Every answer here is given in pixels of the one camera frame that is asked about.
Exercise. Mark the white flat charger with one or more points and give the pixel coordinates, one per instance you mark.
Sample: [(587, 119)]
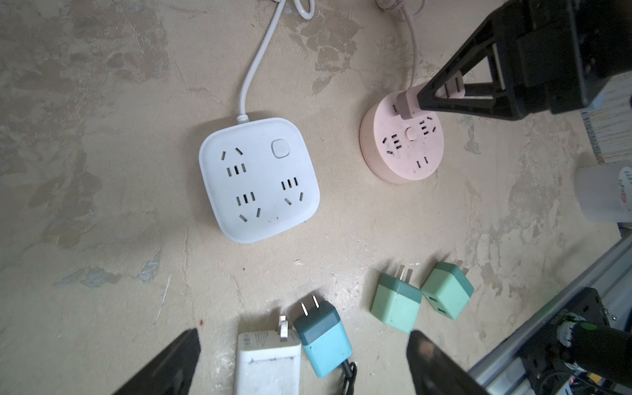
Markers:
[(269, 362)]

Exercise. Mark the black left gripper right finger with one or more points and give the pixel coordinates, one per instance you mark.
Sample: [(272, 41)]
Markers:
[(433, 372)]

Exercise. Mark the green charger plug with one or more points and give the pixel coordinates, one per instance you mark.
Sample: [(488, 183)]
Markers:
[(397, 302), (447, 289)]

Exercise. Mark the white square power strip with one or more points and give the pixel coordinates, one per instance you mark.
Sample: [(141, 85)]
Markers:
[(259, 179)]

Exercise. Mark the pink charger plug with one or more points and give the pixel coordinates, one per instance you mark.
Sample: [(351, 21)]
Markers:
[(407, 103)]

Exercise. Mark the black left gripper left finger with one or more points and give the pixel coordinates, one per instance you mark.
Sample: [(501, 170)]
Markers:
[(171, 371)]

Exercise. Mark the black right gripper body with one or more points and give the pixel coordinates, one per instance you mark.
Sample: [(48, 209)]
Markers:
[(559, 55)]

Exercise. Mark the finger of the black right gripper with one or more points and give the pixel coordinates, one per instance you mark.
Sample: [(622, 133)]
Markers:
[(492, 88)]

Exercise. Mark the pink round power strip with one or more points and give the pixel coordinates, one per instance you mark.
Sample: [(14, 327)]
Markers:
[(400, 151)]

